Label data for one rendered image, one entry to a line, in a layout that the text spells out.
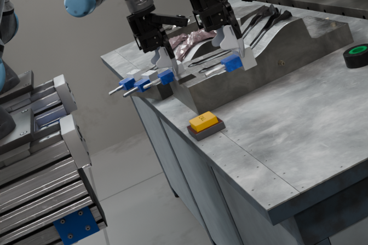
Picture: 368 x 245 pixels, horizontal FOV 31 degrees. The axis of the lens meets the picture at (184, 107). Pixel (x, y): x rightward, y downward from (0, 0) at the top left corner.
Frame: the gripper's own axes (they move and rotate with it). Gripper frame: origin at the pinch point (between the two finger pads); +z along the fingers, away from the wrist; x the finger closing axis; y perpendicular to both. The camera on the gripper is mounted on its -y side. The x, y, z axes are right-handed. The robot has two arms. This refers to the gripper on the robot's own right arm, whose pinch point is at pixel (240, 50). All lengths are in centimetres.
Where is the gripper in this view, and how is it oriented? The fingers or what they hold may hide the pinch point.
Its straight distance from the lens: 170.2
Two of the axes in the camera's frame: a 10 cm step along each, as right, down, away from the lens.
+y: -8.9, 4.2, -1.6
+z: 3.6, 8.8, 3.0
